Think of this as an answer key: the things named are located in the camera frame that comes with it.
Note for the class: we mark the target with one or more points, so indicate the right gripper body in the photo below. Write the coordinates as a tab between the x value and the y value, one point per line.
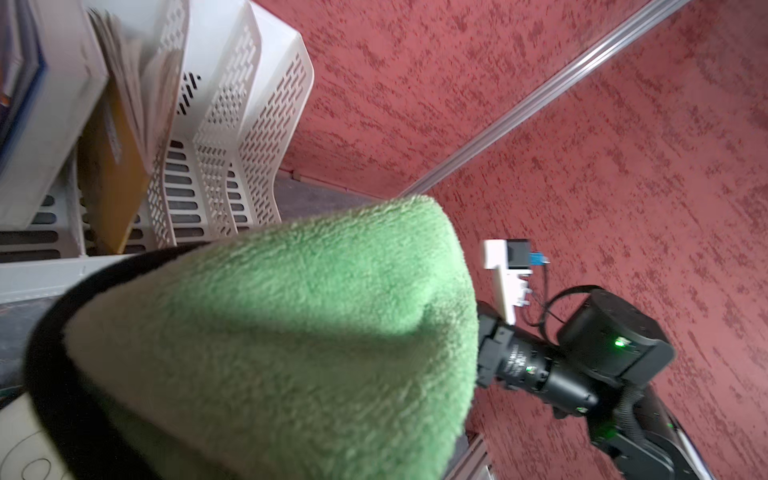
518	360

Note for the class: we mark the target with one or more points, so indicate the green microfibre cloth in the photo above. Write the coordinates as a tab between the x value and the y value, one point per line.
335	347

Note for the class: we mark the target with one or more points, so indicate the square flower plate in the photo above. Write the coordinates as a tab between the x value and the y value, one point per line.
26	450

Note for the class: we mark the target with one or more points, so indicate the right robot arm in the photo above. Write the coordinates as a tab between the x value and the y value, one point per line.
600	368

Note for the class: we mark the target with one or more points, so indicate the white file organizer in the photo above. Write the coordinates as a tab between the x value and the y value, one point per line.
244	82

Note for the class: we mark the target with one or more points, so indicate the yellow cover book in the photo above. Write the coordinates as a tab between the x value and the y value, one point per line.
129	129

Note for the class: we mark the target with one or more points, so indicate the white book in organizer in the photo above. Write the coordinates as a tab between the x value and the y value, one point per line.
73	75

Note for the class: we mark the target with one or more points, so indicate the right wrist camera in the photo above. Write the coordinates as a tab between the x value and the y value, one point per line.
511	262

